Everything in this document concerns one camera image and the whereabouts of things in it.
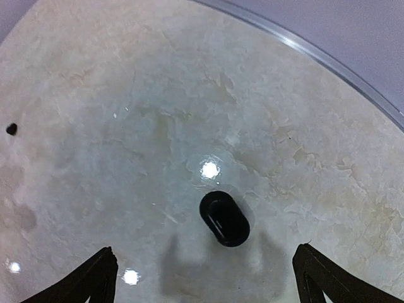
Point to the black earbud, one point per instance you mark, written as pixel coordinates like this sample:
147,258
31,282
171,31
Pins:
12,129

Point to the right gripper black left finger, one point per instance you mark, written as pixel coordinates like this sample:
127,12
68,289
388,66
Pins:
93,281

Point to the black oval charging case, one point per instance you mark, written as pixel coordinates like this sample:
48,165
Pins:
224,218

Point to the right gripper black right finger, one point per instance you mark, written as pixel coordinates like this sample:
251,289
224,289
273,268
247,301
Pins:
318,277

